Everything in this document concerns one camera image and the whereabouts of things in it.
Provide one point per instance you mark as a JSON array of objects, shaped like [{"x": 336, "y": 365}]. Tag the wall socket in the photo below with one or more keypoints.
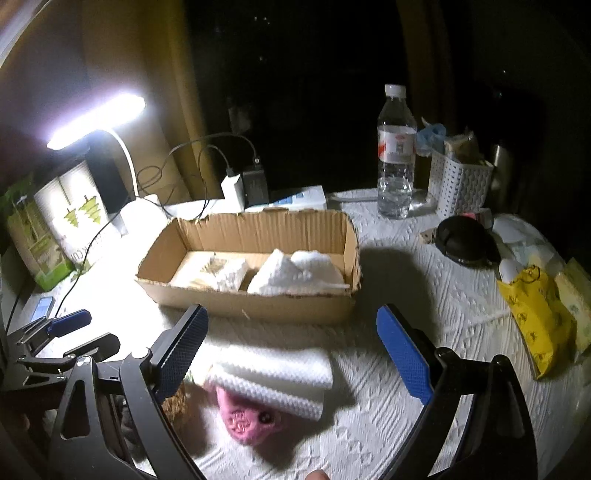
[{"x": 240, "y": 119}]

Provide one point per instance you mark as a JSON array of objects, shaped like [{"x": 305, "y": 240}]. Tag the white towel with brown print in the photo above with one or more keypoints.
[{"x": 231, "y": 274}]

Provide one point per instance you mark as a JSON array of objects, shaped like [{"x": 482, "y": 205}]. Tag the white plastic bag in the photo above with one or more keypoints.
[{"x": 521, "y": 240}]

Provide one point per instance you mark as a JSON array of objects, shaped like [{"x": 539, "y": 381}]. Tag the green carton box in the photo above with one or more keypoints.
[{"x": 27, "y": 240}]

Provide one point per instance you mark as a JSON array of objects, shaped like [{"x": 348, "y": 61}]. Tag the black power adapter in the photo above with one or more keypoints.
[{"x": 256, "y": 184}]

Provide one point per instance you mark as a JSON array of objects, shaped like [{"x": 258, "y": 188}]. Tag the smartphone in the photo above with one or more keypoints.
[{"x": 42, "y": 307}]

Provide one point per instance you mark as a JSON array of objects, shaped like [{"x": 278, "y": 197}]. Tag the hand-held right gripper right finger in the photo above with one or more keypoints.
[{"x": 404, "y": 357}]

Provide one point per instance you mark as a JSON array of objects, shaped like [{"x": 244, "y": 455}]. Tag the beige snack packets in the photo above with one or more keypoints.
[{"x": 461, "y": 145}]

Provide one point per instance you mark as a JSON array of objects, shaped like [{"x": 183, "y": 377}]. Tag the steel thermos flask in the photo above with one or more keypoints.
[{"x": 502, "y": 166}]

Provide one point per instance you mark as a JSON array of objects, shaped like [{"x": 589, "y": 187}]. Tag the white charger plug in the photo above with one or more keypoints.
[{"x": 233, "y": 191}]

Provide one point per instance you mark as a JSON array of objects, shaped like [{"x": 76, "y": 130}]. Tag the white textured tablecloth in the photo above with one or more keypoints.
[{"x": 392, "y": 286}]

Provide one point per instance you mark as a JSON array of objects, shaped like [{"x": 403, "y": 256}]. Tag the white power strip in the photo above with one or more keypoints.
[{"x": 300, "y": 198}]

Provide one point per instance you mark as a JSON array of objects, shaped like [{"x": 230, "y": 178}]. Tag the small patterned wrapper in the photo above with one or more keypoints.
[{"x": 428, "y": 237}]

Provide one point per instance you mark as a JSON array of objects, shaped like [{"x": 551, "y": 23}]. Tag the dark box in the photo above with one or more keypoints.
[{"x": 104, "y": 180}]

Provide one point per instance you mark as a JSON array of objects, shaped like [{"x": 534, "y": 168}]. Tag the blue plastic bag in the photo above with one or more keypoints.
[{"x": 431, "y": 137}]

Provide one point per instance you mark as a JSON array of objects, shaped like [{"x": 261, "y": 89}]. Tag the white woven plastic basket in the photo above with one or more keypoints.
[{"x": 461, "y": 184}]

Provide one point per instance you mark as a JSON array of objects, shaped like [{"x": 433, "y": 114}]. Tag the pale yellow packet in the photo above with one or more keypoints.
[{"x": 575, "y": 295}]

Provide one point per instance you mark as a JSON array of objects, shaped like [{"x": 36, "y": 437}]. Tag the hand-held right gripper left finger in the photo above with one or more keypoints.
[{"x": 182, "y": 353}]

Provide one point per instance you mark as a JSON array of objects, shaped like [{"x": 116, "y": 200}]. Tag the small pink white box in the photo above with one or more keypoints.
[{"x": 480, "y": 216}]

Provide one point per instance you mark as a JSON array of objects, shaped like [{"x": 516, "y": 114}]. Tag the brown woven item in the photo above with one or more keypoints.
[{"x": 178, "y": 408}]

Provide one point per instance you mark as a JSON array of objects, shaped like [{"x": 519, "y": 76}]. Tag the white waffle towel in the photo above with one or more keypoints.
[{"x": 277, "y": 369}]

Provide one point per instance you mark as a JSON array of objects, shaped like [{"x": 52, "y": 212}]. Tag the yellow plastic bag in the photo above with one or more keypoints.
[{"x": 535, "y": 314}]

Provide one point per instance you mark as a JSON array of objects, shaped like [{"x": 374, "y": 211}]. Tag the brown cardboard box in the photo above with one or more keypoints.
[{"x": 240, "y": 307}]

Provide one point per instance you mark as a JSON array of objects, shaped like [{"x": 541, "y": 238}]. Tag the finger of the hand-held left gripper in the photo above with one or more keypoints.
[
  {"x": 69, "y": 321},
  {"x": 97, "y": 344}
]

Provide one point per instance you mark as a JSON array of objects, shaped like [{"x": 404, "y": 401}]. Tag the white bag with tree print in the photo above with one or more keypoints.
[{"x": 78, "y": 203}]

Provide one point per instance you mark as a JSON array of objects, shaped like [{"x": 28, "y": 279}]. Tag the white fluffy towel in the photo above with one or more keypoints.
[
  {"x": 277, "y": 277},
  {"x": 323, "y": 267}
]

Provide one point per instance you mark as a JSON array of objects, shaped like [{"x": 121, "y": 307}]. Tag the white desk lamp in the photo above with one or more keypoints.
[{"x": 101, "y": 117}]

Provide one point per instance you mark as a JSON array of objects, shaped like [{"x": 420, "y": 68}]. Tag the pink knitted hat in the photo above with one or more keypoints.
[{"x": 244, "y": 422}]

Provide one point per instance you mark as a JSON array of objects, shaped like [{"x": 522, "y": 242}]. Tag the white egg-shaped item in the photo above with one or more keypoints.
[{"x": 509, "y": 270}]

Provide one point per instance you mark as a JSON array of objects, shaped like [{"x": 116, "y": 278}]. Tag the clear plastic water bottle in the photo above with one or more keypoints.
[{"x": 396, "y": 175}]

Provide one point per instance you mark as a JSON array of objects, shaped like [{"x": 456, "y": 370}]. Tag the black round cap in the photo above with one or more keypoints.
[{"x": 461, "y": 240}]

